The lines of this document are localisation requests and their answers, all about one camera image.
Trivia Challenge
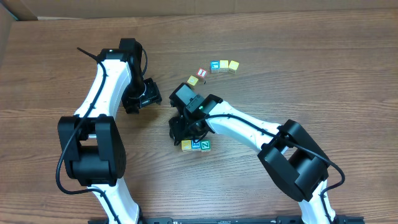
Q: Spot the yellow K block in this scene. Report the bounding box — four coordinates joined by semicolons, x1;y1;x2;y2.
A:
181;140;192;152

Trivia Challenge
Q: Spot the blue P block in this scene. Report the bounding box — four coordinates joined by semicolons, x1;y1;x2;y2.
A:
191;140;201;151

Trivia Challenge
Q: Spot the green N block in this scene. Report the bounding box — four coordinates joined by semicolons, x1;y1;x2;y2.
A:
201;140;211;152

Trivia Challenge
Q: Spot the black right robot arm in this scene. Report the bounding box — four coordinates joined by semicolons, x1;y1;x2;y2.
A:
169;83;336;223

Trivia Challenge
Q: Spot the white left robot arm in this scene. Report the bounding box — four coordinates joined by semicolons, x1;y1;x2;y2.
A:
55;38;162;223

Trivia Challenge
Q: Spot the yellow block near Q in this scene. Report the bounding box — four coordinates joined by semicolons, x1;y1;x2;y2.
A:
187;76;199;86

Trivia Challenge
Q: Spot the red I block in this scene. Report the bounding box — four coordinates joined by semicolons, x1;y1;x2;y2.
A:
195;68;208;82

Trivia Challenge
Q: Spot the blue L block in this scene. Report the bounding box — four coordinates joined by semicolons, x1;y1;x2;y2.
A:
210;60;220;73

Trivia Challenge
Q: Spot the yellow middle top block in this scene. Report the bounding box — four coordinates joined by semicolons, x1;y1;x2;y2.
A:
220;60;229;73

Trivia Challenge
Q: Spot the yellow right top block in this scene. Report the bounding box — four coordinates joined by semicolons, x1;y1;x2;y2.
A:
228;60;239;74

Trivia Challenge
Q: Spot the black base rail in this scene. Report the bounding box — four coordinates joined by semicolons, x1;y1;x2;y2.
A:
88;215;365;224

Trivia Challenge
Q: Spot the cardboard box wall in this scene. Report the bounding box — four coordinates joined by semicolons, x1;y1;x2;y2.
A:
1;0;397;55

